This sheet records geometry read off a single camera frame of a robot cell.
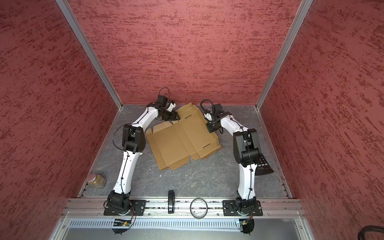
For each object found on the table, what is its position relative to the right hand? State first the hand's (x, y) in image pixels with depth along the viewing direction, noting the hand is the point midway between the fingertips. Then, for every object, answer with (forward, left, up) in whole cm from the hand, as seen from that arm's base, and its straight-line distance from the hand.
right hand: (211, 129), depth 100 cm
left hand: (+9, +25, -1) cm, 27 cm away
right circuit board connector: (-54, -14, -6) cm, 56 cm away
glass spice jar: (-34, +62, +4) cm, 71 cm away
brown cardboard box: (-8, +25, -4) cm, 27 cm away
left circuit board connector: (-51, +50, -6) cm, 72 cm away
